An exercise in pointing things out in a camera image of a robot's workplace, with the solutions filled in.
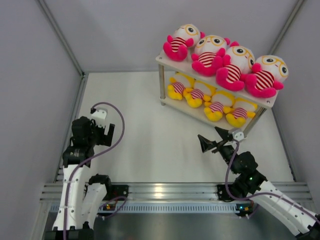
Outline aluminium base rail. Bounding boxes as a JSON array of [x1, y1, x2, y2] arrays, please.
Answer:
[[40, 182, 317, 213]]

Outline yellow plush front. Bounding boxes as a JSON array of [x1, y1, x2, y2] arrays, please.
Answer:
[[167, 72, 196, 101]]

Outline yellow plush under shelf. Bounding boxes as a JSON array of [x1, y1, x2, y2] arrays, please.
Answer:
[[225, 97, 258, 128]]

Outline white two-tier shelf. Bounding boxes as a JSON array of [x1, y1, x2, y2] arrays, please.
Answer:
[[155, 51, 277, 136]]

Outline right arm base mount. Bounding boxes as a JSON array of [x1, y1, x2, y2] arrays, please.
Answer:
[[215, 183, 256, 202]]

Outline pink plush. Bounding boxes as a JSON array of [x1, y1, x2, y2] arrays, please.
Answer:
[[215, 41, 256, 92], [191, 35, 230, 77], [162, 24, 206, 62], [244, 55, 289, 99]]

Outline yellow plush sideways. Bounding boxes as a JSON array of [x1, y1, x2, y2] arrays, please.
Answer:
[[204, 90, 236, 122]]

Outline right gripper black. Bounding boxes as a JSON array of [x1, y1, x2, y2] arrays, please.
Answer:
[[198, 126, 239, 174]]

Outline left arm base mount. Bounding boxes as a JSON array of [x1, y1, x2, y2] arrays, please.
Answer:
[[103, 184, 129, 201]]

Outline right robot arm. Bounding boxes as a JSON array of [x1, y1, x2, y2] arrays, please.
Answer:
[[197, 127, 320, 240]]

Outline yellow plush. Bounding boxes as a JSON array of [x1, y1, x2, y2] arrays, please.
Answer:
[[225, 97, 258, 128], [185, 80, 216, 108], [167, 72, 196, 101]]

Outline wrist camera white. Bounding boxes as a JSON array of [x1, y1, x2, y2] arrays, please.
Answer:
[[228, 128, 246, 142], [90, 107, 108, 128]]

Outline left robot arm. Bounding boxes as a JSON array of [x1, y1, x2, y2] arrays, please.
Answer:
[[44, 111, 115, 240]]

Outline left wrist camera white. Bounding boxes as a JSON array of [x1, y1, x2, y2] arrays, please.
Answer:
[[90, 107, 108, 128]]

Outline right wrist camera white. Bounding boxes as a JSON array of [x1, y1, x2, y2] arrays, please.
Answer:
[[228, 128, 246, 142]]

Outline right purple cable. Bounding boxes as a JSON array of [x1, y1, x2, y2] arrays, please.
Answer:
[[224, 139, 320, 223]]

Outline purple cable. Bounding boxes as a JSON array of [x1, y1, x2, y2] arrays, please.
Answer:
[[224, 139, 320, 223], [62, 101, 127, 240]]

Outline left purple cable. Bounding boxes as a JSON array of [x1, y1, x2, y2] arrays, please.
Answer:
[[62, 101, 127, 240]]

